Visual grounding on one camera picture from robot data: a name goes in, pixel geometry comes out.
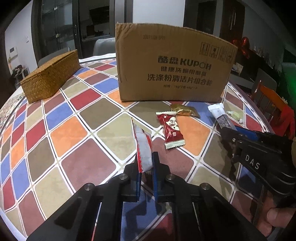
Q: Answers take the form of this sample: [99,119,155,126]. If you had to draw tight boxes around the white low tv cabinet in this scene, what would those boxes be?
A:
[229,69,254,89]

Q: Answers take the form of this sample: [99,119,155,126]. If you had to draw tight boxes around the white wall intercom panel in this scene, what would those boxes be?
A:
[9,46,18,58]

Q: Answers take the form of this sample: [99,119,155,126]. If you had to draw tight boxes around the red heart balloons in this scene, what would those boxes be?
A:
[231,37,250,59]

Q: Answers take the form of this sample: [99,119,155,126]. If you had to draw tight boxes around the person's right hand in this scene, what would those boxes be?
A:
[257,191,295,237]

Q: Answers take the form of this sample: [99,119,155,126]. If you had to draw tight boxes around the red white snack packet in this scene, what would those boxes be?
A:
[131,119,153,173]

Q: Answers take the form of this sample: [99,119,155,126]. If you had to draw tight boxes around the white shelf with clutter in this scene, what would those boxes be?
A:
[10,65,30,89]

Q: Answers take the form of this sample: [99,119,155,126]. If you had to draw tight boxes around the orange wooden chair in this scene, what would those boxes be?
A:
[251,80,295,140]

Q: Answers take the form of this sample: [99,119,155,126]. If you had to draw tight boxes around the red white candy packet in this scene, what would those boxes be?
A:
[156,111,185,150]

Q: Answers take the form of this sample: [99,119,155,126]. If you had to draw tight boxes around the small pale green candy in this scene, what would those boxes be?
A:
[226,111,243,123]

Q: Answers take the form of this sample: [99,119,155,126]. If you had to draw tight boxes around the woven wicker box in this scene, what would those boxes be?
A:
[21,50,81,103]

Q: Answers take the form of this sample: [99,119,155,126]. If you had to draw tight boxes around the grey dining chair centre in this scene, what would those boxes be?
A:
[93,38,115,56]

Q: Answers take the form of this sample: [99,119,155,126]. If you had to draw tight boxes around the dark chocolate bar wrapper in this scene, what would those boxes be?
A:
[208,103,237,130]

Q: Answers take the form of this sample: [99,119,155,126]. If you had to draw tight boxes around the grey chair right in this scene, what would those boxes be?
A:
[251,68,277,94]

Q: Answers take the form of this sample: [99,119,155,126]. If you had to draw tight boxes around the grey dining chair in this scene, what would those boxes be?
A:
[38,47,70,67]
[93,38,115,56]

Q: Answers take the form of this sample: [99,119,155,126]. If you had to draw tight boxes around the brown cardboard box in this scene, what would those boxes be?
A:
[115,23,237,102]

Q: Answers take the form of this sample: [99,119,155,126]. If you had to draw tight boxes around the glass sliding door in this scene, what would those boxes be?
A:
[31,0,82,61]

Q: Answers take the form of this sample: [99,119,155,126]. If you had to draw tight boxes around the colourful diamond-pattern tablecloth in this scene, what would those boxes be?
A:
[1,58,262,240]

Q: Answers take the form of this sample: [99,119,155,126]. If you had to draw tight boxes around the gold foil snack packet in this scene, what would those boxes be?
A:
[170,104,200,118]

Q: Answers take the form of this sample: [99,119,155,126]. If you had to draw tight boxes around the grey dining chair left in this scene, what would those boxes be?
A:
[38,47,70,67]

